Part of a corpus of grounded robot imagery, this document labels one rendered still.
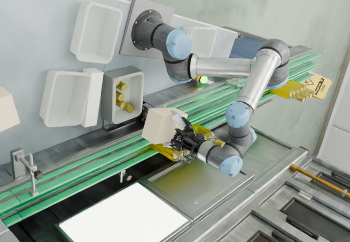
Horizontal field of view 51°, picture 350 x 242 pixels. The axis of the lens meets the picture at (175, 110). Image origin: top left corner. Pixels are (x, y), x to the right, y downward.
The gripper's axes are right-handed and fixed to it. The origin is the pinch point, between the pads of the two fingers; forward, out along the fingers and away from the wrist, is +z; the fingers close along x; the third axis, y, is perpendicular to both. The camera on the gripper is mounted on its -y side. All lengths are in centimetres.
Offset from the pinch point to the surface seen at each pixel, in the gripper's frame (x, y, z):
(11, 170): 28, 46, 29
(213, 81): -13, -65, 27
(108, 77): -9.7, 9.8, 30.7
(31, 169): 18, 48, 13
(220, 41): -35, -73, 36
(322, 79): -15, -369, 64
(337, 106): 42, -644, 102
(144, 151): 21.8, -12.1, 18.6
